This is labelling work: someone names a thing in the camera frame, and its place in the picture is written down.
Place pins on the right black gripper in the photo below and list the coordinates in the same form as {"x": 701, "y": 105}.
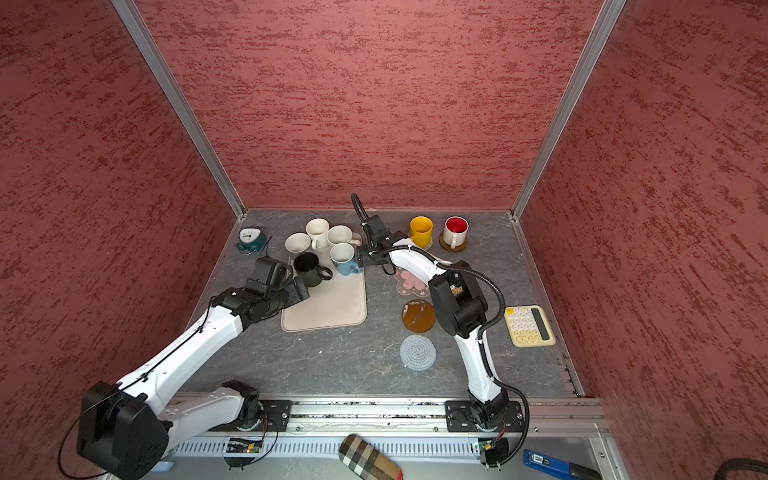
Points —
{"x": 364, "y": 258}

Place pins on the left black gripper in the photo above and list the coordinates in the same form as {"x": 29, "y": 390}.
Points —
{"x": 294, "y": 296}

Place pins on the light blue floral mug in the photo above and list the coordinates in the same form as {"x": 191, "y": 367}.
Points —
{"x": 344, "y": 258}

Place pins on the pink flower coaster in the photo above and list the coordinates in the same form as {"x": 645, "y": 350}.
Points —
{"x": 409, "y": 285}

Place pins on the yellow mug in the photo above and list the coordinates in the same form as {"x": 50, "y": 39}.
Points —
{"x": 421, "y": 231}

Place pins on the beige serving tray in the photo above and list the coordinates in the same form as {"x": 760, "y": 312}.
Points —
{"x": 339, "y": 302}

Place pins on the brown wooden round coaster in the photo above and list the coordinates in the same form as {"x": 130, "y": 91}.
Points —
{"x": 418, "y": 316}

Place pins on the white mug red inside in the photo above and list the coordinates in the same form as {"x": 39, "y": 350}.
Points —
{"x": 455, "y": 230}

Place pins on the grey woven round coaster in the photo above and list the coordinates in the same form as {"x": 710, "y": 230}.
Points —
{"x": 418, "y": 353}

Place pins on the dark brown round coaster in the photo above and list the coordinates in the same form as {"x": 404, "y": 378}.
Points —
{"x": 446, "y": 246}

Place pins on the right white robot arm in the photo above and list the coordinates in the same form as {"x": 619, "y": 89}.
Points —
{"x": 466, "y": 304}

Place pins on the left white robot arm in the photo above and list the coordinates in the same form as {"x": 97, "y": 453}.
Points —
{"x": 127, "y": 427}

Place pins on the white mug back right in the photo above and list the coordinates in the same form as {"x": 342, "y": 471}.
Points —
{"x": 340, "y": 234}

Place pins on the black mug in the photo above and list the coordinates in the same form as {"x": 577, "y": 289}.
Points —
{"x": 308, "y": 268}

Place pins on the white mug back left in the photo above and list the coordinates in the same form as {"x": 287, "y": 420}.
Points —
{"x": 298, "y": 243}

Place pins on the white mug back middle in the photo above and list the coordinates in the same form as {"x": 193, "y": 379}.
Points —
{"x": 317, "y": 229}

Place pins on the cream calculator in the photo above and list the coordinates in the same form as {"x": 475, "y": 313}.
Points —
{"x": 529, "y": 327}

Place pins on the plaid case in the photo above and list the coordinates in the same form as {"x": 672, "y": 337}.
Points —
{"x": 366, "y": 461}

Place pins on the blue tool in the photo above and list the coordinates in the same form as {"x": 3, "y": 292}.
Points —
{"x": 557, "y": 468}

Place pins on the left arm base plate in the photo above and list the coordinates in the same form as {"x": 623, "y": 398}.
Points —
{"x": 277, "y": 413}

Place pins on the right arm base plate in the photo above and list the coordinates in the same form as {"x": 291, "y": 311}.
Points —
{"x": 459, "y": 418}

